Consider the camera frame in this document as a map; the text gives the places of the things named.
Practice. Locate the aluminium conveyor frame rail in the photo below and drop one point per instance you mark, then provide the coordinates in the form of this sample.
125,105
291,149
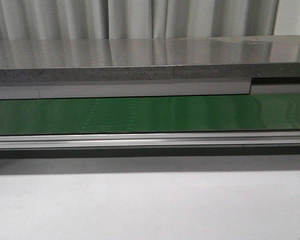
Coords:
219,138

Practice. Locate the white pleated curtain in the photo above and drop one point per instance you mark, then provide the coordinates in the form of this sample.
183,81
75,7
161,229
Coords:
146,19

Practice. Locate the grey stone counter slab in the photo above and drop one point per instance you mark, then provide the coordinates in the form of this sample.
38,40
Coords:
57,61

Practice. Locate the green conveyor belt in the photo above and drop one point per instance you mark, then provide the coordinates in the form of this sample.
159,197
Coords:
150,114

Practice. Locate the grey panel under counter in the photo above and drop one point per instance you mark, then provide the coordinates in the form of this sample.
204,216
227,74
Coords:
150,88

